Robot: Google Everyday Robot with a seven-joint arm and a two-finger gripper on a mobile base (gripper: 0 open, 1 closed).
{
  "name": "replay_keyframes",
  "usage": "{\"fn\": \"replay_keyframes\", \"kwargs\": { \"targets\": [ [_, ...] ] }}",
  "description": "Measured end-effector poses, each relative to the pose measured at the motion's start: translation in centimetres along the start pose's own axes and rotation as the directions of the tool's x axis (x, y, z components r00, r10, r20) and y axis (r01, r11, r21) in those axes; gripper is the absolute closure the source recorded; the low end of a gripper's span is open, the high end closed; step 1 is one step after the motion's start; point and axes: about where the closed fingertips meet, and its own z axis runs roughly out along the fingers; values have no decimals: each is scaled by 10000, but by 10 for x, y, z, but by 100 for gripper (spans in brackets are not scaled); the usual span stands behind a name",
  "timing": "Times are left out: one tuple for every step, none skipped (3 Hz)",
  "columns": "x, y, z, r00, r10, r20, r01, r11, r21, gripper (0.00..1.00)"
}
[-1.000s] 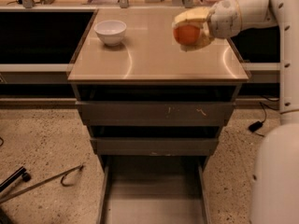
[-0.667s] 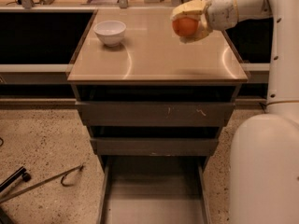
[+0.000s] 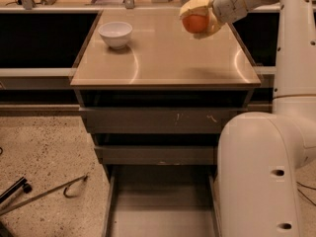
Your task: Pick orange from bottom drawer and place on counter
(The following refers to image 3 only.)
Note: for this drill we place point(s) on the white ceramic bowl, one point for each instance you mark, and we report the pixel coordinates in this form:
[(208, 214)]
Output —
[(116, 35)]

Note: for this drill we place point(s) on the bottom grey open drawer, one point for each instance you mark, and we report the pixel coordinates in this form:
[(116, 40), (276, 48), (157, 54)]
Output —
[(161, 201)]

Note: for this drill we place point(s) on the grey drawer cabinet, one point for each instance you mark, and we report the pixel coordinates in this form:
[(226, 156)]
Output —
[(162, 67)]

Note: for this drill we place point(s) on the middle grey drawer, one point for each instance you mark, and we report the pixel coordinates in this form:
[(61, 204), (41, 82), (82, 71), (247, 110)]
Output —
[(156, 155)]

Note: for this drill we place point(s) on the top grey drawer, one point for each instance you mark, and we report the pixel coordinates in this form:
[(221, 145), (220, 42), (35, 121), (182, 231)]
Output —
[(157, 120)]

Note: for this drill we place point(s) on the orange fruit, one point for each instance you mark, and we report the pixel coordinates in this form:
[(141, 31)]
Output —
[(195, 24)]

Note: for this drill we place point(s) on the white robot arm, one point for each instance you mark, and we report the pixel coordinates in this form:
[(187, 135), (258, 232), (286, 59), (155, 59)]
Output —
[(258, 153)]

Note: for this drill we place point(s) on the black tripod leg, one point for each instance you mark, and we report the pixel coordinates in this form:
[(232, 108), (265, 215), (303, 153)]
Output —
[(22, 183)]

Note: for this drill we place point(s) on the metal hook rod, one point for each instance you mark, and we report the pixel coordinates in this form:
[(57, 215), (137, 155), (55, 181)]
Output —
[(65, 187)]

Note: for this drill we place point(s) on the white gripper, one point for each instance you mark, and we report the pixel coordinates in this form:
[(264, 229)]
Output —
[(228, 4)]

